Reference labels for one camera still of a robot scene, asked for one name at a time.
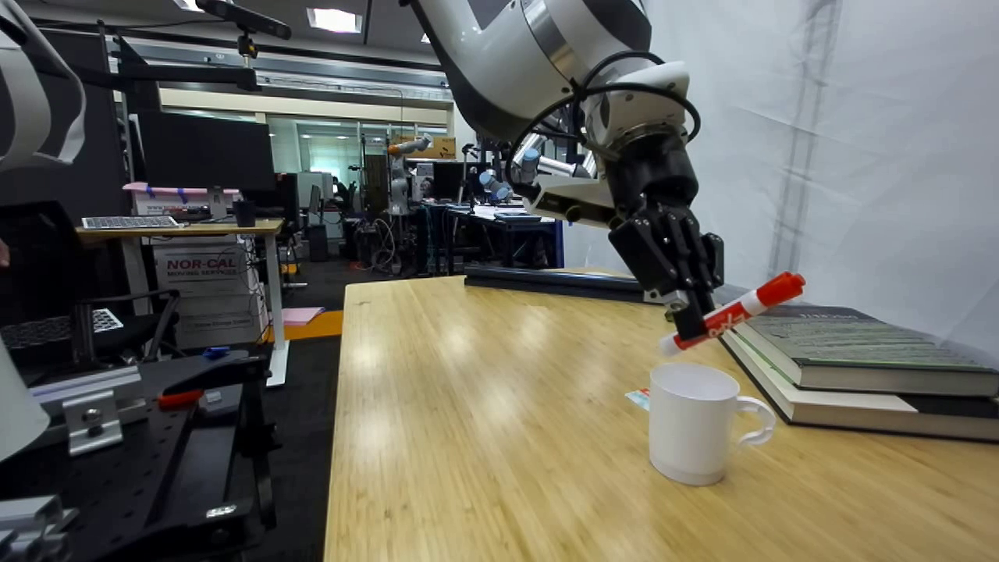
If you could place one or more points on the black breadboard mounting plate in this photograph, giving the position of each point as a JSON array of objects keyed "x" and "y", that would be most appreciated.
[{"x": 187, "y": 481}]

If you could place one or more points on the standing desk with keyboard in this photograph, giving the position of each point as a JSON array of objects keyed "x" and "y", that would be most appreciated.
[{"x": 223, "y": 268}]

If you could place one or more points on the small red white label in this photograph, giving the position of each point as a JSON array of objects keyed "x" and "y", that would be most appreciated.
[{"x": 638, "y": 397}]

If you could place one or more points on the red Expo marker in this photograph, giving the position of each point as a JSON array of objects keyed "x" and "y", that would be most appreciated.
[{"x": 781, "y": 287}]

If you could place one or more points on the upper grey hardcover book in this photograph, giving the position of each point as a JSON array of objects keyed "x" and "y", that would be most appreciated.
[{"x": 838, "y": 346}]

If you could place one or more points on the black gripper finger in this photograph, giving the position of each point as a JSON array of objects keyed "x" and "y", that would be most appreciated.
[{"x": 690, "y": 319}]

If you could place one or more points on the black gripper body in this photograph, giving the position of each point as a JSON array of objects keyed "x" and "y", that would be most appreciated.
[{"x": 653, "y": 222}]

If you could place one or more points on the long black metal bar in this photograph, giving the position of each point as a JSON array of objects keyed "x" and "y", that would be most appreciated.
[{"x": 561, "y": 283}]

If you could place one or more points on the white backdrop curtain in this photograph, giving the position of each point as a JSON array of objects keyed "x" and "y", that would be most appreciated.
[{"x": 852, "y": 141}]

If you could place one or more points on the grey background robot arm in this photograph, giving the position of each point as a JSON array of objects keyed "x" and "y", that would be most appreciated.
[{"x": 527, "y": 167}]

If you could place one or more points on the white ceramic mug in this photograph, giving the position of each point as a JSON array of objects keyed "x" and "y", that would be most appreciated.
[{"x": 696, "y": 415}]

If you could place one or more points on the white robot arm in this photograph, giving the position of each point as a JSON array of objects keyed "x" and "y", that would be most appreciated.
[{"x": 594, "y": 126}]

